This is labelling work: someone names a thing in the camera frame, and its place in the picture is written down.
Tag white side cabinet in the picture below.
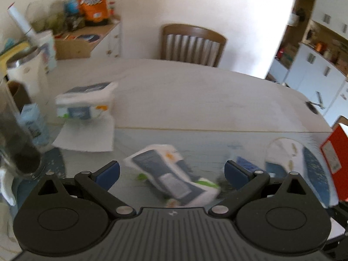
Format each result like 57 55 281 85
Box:
54 19 122 60

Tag small white tissue packet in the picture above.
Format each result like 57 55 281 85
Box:
124 144 221 207

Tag blue capped bottle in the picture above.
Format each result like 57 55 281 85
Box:
64 0 81 31

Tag blue and white packet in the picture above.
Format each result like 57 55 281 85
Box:
235 156 262 173

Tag clear drinking glass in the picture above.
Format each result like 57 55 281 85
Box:
0 78 47 180

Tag white rolled paper tube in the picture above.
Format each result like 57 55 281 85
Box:
7 3 39 44

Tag orange snack bag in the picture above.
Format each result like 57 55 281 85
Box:
76 0 111 27

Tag brown slatted wooden chair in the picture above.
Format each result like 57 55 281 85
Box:
160 23 228 67

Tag large white tissue pack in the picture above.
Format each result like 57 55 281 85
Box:
54 82 119 121

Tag glass jars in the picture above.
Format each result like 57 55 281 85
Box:
27 1 66 32

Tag small light blue carton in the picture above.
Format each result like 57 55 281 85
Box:
20 103 51 148

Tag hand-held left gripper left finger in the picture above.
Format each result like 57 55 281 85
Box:
35 161 137 219

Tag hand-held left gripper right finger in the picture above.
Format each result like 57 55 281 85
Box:
208 160 310 219

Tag white wooden desktop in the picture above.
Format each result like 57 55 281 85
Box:
0 58 348 261

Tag white wooden wall cabinet unit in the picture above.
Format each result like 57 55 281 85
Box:
267 0 348 127

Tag red cardboard shoe box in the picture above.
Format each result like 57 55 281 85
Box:
319 123 348 201

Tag white paper napkin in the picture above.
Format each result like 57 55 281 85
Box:
52 115 115 153

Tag paper towel roll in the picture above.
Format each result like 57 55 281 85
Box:
7 46 50 110

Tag black desk cable grommet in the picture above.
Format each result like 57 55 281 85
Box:
305 100 321 114

